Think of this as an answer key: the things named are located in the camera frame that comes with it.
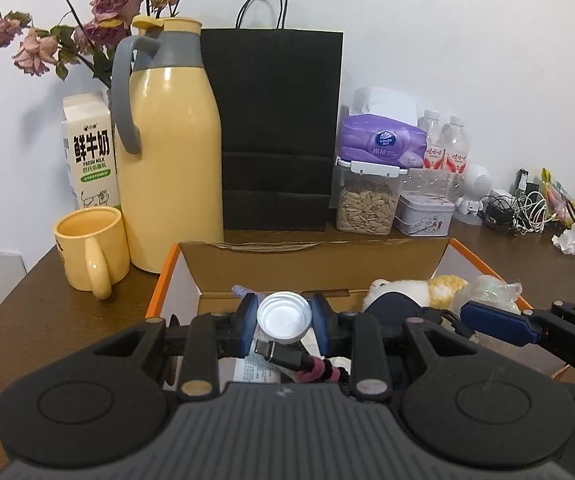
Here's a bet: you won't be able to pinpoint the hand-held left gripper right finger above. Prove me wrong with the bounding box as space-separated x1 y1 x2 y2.
310 294 473 401

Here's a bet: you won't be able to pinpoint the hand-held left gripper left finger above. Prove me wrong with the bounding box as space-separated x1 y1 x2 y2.
102 294 259 401

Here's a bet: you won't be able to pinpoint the iridescent clear plastic cup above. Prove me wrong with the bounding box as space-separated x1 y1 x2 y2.
460 275 523 316

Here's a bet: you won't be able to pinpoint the white screw cap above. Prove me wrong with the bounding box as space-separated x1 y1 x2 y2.
256 291 313 345

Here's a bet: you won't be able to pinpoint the black usb cable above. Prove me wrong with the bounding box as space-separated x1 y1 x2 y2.
254 339 353 385

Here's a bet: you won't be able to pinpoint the clear plastic bottle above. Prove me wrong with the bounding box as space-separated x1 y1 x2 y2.
230 352 293 385

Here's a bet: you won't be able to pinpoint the red cardboard box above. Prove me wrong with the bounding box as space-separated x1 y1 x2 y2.
145 238 575 391

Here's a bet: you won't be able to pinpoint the white yellow plush hamster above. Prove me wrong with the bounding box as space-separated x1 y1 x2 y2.
362 274 469 313

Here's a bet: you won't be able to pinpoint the navy blue zip case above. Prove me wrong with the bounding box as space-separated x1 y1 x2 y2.
367 292 431 331

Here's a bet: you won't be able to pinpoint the clear seed container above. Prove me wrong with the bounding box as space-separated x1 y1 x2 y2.
335 156 408 236

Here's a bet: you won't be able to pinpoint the printed tin box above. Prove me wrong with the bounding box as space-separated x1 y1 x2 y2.
395 192 455 237

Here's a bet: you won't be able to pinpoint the colourful snack packet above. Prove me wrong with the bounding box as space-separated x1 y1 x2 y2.
540 167 575 226

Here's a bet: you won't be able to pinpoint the white round robot toy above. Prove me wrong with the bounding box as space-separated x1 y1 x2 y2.
455 163 492 225

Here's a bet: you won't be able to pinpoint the yellow thermos jug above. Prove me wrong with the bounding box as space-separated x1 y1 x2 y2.
111 15 226 275

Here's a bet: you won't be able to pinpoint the yellow mug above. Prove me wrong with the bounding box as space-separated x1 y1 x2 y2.
52 206 132 301

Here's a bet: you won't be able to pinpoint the black paper bag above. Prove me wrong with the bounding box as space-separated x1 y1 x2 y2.
200 0 344 232

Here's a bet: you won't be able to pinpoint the purple tissue pack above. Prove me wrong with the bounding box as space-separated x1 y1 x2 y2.
340 86 428 168

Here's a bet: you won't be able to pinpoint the white green milk carton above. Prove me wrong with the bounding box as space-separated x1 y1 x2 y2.
62 91 120 211

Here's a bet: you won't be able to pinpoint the dried pink roses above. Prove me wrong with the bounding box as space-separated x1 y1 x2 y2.
0 0 191 88

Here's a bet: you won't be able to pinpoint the black cable bundle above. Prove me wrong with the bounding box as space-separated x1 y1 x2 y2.
482 192 518 231

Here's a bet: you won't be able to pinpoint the white cable bundle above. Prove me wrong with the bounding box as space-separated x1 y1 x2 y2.
510 192 551 236

